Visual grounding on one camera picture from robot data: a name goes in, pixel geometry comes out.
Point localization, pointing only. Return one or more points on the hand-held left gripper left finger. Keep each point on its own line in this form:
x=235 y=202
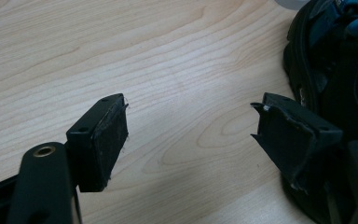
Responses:
x=101 y=146

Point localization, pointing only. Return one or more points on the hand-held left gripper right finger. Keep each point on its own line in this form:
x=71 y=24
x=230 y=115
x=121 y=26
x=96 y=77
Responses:
x=287 y=146

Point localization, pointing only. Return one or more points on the black shoe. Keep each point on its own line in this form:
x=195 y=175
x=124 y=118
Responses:
x=338 y=77

